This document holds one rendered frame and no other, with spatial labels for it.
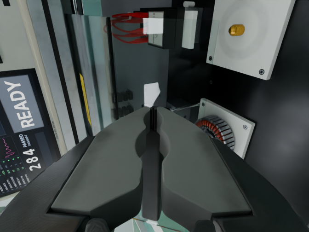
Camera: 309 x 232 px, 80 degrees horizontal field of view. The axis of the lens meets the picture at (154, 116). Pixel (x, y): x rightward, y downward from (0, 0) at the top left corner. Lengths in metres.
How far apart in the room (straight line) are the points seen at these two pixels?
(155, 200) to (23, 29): 0.32
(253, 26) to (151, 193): 0.33
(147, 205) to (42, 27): 0.29
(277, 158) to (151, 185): 0.31
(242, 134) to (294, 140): 0.09
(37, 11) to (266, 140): 0.45
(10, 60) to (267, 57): 0.42
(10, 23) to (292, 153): 0.51
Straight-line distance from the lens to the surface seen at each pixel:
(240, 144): 0.45
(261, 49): 0.39
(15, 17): 0.38
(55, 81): 0.37
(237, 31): 0.40
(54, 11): 0.35
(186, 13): 0.37
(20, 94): 0.40
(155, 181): 0.16
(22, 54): 0.39
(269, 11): 0.39
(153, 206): 0.19
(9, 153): 0.46
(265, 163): 0.45
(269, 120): 0.41
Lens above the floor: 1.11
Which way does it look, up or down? 26 degrees down
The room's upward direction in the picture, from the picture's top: 105 degrees counter-clockwise
